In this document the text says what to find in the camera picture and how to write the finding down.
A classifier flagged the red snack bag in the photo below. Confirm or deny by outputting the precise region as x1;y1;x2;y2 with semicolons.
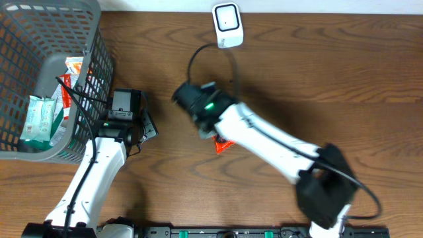
213;135;235;154

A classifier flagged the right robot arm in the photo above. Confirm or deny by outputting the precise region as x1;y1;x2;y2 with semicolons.
172;83;358;237

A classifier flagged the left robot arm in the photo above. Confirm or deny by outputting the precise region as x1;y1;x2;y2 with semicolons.
22;89;158;238

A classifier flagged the white barcode scanner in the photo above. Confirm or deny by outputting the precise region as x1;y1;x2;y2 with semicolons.
211;2;244;49

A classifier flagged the red and white snack packet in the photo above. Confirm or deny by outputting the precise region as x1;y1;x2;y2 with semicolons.
59;74;72;120

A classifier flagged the orange and white snack packet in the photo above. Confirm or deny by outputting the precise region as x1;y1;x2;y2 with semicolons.
65;56;84;75

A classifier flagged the light green wipes pack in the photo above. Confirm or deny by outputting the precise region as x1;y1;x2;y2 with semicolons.
20;95;56;142

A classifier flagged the grey plastic mesh basket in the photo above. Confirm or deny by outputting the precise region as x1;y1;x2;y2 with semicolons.
1;0;115;163

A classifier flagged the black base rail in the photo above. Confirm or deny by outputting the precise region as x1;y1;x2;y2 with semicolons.
137;227;391;238

